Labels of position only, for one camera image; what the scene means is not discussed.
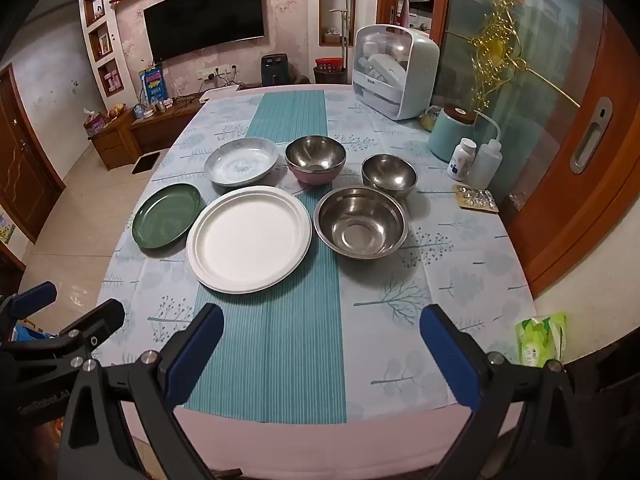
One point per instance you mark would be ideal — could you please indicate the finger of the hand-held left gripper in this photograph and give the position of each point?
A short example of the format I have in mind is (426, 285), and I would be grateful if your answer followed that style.
(36, 296)
(97, 321)

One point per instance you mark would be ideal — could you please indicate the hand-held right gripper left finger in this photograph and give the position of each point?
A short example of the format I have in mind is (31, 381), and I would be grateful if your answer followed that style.
(195, 355)

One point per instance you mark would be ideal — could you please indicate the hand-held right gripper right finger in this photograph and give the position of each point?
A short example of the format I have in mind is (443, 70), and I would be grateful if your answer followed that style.
(450, 360)

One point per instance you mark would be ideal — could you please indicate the green plate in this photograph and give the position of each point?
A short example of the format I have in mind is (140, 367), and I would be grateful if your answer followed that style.
(167, 216)

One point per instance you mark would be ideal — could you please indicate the large white plate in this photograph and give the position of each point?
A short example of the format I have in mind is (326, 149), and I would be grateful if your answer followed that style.
(249, 240)

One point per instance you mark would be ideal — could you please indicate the large stainless steel bowl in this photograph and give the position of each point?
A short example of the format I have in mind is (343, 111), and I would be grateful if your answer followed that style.
(361, 222)

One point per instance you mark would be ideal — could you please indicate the blue patterned white plate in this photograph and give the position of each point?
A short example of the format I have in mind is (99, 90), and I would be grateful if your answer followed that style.
(241, 162)

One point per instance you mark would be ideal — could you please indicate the green tissue pack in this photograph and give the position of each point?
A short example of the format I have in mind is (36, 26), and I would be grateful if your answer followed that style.
(540, 340)

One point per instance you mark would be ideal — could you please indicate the teal striped table runner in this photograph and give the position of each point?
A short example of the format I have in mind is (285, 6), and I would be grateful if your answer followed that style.
(287, 340)

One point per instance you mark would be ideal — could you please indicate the tree print tablecloth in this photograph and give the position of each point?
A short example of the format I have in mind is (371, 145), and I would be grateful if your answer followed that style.
(450, 260)

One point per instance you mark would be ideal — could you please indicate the wooden room door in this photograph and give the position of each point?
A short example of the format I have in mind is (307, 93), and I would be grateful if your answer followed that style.
(22, 160)

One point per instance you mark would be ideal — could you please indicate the foil blister pack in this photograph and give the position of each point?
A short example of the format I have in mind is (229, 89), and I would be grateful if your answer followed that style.
(475, 199)

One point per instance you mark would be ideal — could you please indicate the black floor mat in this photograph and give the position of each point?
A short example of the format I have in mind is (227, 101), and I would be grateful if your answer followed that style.
(146, 164)

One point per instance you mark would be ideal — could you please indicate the red tissue box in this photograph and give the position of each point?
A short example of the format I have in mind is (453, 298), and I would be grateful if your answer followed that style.
(95, 122)

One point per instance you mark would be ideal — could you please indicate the wooden sliding door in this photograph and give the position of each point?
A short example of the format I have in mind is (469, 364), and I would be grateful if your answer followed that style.
(565, 210)

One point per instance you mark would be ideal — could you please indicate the small stainless steel bowl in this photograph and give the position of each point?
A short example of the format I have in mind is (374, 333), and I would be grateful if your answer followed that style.
(389, 174)

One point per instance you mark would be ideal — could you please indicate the wooden television cabinet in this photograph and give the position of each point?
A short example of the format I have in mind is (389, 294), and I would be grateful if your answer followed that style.
(145, 130)

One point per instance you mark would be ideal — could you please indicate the clear squeeze bottle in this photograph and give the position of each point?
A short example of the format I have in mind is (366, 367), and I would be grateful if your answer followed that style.
(482, 165)

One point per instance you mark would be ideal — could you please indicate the white pill bottle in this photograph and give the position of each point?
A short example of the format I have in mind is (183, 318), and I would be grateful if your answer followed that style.
(461, 160)

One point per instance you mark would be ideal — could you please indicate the teal canister with brown lid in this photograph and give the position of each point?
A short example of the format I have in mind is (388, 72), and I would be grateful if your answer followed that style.
(445, 132)

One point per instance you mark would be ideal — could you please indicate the pink stainless steel bowl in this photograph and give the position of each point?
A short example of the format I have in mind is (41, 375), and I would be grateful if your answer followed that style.
(315, 156)

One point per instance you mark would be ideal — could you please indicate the blue detergent bag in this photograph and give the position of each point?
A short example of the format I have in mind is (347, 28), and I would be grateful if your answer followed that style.
(153, 85)

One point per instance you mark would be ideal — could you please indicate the white dish storage cabinet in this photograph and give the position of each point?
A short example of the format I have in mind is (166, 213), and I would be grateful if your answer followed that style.
(400, 80)

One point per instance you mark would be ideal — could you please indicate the black air fryer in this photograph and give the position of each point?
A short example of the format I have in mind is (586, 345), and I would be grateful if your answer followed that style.
(274, 70)

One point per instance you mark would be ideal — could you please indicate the red lidded container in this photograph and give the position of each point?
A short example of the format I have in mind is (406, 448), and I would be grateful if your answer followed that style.
(329, 70)

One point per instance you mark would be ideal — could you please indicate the black wall television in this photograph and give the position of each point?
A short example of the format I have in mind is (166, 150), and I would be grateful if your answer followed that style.
(202, 15)

